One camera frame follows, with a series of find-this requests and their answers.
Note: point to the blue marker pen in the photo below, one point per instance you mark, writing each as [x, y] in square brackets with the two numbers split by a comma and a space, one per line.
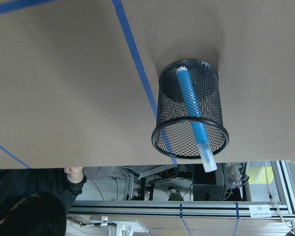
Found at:
[193, 109]

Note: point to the black mesh pen cup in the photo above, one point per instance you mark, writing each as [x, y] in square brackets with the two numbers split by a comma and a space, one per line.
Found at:
[173, 135]

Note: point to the seated person in black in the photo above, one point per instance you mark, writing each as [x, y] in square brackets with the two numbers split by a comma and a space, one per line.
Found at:
[35, 202]

